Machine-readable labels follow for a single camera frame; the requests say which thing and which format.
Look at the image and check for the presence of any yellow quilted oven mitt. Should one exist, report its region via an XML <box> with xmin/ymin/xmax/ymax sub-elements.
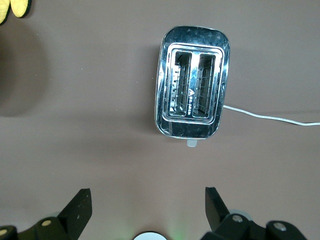
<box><xmin>0</xmin><ymin>0</ymin><xmax>32</xmax><ymax>26</ymax></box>

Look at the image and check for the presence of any white toaster power cable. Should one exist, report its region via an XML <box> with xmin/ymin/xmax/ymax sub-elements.
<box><xmin>222</xmin><ymin>104</ymin><xmax>320</xmax><ymax>127</ymax></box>

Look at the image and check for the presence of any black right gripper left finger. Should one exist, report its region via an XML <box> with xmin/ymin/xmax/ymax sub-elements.
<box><xmin>0</xmin><ymin>188</ymin><xmax>93</xmax><ymax>240</ymax></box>

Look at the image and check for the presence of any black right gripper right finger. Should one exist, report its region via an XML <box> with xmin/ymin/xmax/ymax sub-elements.
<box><xmin>199</xmin><ymin>186</ymin><xmax>308</xmax><ymax>240</ymax></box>

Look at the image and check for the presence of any chrome and cream toaster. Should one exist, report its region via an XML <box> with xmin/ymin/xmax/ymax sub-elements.
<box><xmin>154</xmin><ymin>24</ymin><xmax>231</xmax><ymax>148</ymax></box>

